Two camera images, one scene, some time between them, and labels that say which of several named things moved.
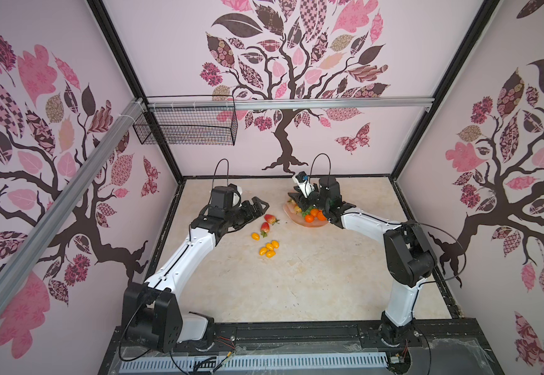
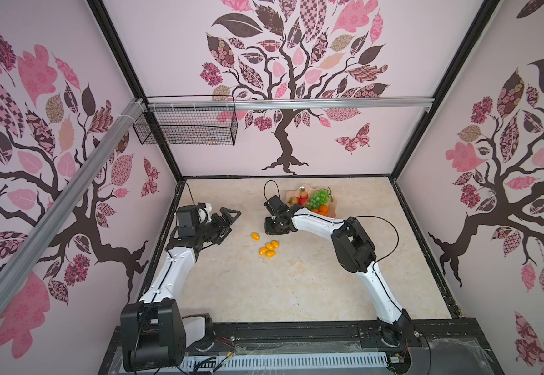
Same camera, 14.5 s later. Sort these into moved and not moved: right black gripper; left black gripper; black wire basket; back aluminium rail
Moved: left black gripper; right black gripper
Not moved: back aluminium rail; black wire basket
